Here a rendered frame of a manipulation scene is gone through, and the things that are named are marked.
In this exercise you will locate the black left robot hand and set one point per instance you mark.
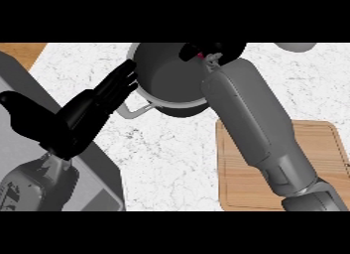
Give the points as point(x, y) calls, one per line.
point(71, 122)

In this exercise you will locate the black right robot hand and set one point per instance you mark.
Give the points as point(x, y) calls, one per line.
point(229, 49)

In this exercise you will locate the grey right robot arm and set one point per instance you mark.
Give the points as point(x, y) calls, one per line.
point(258, 125)

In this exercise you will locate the grey metal pot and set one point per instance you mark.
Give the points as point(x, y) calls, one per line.
point(171, 79)

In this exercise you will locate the wooden cutting board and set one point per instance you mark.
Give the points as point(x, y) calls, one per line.
point(325, 155)

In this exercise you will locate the grey rounded object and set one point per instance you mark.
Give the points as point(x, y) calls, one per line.
point(297, 46)

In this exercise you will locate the large grey appliance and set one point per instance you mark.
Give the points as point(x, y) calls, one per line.
point(12, 149)

